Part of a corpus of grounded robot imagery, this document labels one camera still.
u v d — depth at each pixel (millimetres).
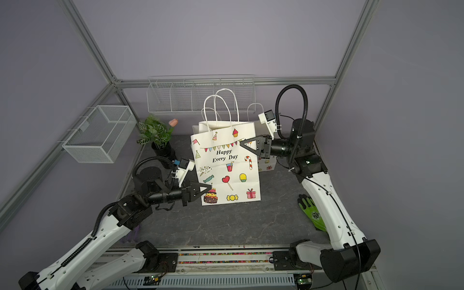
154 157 925
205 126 569
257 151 560
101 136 820
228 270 734
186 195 544
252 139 570
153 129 829
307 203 886
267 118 541
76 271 408
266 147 525
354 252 369
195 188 605
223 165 591
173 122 890
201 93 984
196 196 581
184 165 561
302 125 451
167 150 944
